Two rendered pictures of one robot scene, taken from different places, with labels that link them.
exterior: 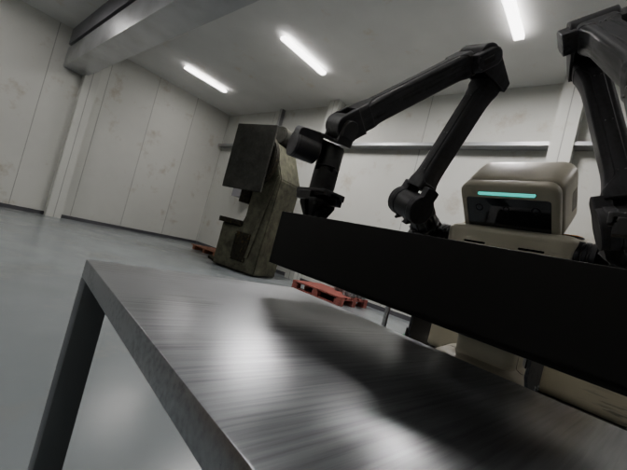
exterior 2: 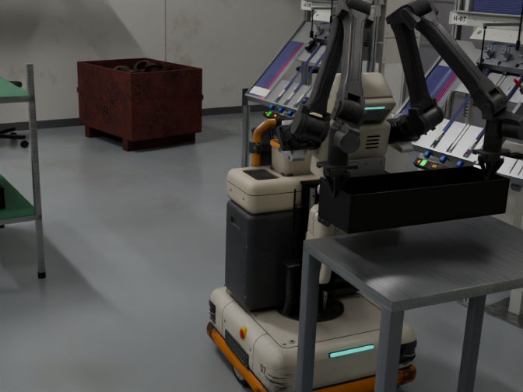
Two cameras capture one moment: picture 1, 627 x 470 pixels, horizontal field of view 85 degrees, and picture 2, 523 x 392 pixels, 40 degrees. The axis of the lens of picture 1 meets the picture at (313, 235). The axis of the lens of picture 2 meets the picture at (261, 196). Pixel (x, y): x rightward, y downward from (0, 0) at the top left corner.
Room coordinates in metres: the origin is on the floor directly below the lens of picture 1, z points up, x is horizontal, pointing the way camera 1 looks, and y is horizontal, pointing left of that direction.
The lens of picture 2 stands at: (0.43, 1.96, 1.54)
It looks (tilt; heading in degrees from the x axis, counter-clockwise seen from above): 17 degrees down; 286
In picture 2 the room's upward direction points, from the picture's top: 2 degrees clockwise
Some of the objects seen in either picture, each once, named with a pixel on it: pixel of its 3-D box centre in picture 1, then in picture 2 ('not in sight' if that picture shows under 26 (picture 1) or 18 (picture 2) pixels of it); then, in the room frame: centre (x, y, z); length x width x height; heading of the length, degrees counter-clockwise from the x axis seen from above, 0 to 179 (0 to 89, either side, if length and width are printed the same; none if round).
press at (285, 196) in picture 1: (256, 198); not in sight; (7.38, 1.39, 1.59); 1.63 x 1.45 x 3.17; 47
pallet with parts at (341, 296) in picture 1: (330, 288); not in sight; (6.74, -0.58, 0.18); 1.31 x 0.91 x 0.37; 49
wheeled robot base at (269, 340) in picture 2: not in sight; (307, 333); (0.97, -0.63, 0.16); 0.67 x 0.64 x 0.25; 132
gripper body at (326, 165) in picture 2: (322, 184); (337, 156); (0.78, 0.01, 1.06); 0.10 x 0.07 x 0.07; 42
